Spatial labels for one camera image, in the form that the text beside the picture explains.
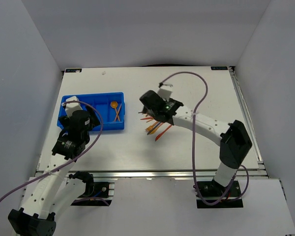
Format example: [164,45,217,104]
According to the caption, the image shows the blue plastic knife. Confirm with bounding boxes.
[147,122,163,135]

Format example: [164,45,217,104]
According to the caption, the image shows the yellow plastic spoon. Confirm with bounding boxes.
[110,101,120,121]

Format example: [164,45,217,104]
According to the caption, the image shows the orange plastic spoon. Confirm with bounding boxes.
[113,102,121,121]

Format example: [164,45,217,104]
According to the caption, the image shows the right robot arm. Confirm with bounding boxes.
[140,90,252,196]

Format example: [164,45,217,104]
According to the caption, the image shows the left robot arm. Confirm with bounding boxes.
[8,106,101,236]

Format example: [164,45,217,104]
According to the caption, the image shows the blue divided bin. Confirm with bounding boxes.
[58,92,125,131]

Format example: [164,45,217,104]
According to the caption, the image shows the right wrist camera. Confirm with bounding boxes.
[157,83,173,101]

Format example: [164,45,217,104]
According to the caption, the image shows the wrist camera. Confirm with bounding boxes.
[157,83,173,101]
[61,96,82,117]

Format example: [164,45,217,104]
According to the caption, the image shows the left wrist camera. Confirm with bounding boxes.
[61,96,82,117]

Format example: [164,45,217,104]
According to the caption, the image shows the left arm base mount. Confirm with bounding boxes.
[68,172,114,207]

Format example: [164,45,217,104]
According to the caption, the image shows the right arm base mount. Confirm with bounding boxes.
[196,180,243,209]

